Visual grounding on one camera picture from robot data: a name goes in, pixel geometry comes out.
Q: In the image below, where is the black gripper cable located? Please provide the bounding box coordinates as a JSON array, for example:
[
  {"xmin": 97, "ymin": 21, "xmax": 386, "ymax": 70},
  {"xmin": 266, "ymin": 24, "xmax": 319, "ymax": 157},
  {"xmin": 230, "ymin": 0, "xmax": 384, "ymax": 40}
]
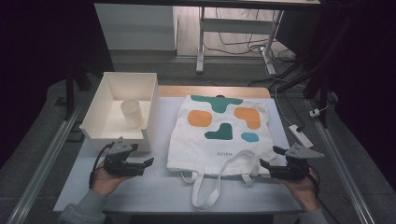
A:
[
  {"xmin": 306, "ymin": 166, "xmax": 342, "ymax": 224},
  {"xmin": 89, "ymin": 141, "xmax": 116, "ymax": 189}
]

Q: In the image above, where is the aluminium rail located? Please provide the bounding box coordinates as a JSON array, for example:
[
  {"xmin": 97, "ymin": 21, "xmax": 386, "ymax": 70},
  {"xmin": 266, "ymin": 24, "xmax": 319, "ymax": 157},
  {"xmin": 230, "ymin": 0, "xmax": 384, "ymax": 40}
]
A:
[
  {"xmin": 6, "ymin": 105, "xmax": 82, "ymax": 224},
  {"xmin": 306, "ymin": 99, "xmax": 377, "ymax": 224}
]

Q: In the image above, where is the white paper cup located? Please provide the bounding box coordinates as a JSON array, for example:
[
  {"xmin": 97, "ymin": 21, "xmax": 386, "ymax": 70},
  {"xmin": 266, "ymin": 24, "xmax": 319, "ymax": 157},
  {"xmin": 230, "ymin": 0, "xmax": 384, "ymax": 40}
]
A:
[{"xmin": 120, "ymin": 98, "xmax": 145, "ymax": 129}]

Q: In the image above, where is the person's right hand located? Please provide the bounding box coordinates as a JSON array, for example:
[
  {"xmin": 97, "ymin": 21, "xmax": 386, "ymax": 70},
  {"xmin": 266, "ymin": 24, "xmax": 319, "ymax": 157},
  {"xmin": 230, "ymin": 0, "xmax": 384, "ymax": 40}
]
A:
[{"xmin": 279, "ymin": 169, "xmax": 321, "ymax": 213}]

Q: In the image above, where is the black metal stand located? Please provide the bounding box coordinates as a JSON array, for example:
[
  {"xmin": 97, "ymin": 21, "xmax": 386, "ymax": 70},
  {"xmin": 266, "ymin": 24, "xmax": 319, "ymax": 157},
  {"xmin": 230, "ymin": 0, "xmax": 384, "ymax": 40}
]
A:
[
  {"xmin": 274, "ymin": 59, "xmax": 339, "ymax": 129},
  {"xmin": 55, "ymin": 60, "xmax": 94, "ymax": 144}
]

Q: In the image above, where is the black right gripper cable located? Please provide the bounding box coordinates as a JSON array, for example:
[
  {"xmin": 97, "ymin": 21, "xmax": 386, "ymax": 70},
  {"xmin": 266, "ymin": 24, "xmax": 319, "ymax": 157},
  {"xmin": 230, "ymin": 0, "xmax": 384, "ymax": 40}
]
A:
[{"xmin": 306, "ymin": 166, "xmax": 342, "ymax": 224}]

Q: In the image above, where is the white cabinet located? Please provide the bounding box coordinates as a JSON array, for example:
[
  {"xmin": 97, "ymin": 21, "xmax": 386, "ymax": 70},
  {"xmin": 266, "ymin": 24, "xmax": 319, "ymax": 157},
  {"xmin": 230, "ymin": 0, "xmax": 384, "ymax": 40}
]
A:
[{"xmin": 94, "ymin": 3, "xmax": 179, "ymax": 51}]

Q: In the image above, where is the white power strip cable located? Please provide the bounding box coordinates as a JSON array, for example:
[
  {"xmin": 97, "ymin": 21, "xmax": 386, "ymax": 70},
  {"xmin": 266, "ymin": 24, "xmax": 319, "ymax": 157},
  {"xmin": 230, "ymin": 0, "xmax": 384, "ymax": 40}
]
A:
[{"xmin": 264, "ymin": 63, "xmax": 295, "ymax": 128}]

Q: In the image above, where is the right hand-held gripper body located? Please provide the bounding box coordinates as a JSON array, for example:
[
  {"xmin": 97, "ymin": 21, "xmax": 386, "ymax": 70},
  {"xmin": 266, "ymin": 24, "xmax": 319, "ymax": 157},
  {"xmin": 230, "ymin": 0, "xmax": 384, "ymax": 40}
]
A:
[{"xmin": 269, "ymin": 143, "xmax": 325, "ymax": 182}]

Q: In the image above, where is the white power strip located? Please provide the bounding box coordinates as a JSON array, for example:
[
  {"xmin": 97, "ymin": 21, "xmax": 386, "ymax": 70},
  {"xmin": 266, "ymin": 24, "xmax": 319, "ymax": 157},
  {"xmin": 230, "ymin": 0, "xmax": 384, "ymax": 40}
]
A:
[{"xmin": 288, "ymin": 124, "xmax": 314, "ymax": 149}]

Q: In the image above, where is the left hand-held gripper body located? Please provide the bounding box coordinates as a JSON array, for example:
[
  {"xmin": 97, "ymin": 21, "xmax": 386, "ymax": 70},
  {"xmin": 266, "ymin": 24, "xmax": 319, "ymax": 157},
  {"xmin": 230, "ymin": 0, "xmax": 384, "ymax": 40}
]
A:
[{"xmin": 103, "ymin": 136, "xmax": 148, "ymax": 177}]

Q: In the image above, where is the pale blue table mat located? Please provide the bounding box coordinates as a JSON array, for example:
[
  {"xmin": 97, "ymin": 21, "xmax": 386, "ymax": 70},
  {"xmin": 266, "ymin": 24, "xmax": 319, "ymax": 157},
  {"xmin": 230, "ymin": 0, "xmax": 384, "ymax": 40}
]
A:
[{"xmin": 53, "ymin": 96, "xmax": 304, "ymax": 215}]

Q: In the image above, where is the white storage box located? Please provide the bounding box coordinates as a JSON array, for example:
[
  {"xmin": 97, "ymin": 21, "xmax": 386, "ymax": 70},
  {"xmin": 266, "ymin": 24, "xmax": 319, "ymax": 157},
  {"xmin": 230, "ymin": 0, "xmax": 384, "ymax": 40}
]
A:
[{"xmin": 78, "ymin": 72, "xmax": 161, "ymax": 153}]

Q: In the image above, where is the white desk frame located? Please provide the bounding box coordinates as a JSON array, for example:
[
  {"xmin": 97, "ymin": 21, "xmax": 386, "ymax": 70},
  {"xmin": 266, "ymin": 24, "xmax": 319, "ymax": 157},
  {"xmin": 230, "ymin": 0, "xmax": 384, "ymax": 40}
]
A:
[{"xmin": 195, "ymin": 6, "xmax": 285, "ymax": 76}]

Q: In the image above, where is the white printed tote bag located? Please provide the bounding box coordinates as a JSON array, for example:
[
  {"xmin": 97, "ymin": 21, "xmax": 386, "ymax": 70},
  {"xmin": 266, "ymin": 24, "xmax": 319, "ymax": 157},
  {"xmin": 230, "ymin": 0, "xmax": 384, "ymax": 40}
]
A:
[{"xmin": 165, "ymin": 94, "xmax": 279, "ymax": 210}]

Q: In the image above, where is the person's left hand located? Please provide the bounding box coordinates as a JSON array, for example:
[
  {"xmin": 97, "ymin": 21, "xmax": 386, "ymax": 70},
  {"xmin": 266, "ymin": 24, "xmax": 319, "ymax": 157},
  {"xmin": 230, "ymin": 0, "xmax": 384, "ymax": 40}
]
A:
[{"xmin": 91, "ymin": 164, "xmax": 134, "ymax": 198}]

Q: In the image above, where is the tangle of floor cables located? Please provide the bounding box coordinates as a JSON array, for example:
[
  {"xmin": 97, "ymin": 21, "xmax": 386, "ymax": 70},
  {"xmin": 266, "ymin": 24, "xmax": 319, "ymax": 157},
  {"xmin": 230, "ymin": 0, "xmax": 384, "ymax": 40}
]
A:
[{"xmin": 202, "ymin": 7, "xmax": 297, "ymax": 64}]

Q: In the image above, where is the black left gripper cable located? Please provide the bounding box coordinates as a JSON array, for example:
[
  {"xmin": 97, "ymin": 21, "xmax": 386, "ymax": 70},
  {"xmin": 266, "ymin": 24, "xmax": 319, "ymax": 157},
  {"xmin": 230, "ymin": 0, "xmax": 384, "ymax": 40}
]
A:
[{"xmin": 89, "ymin": 141, "xmax": 116, "ymax": 189}]

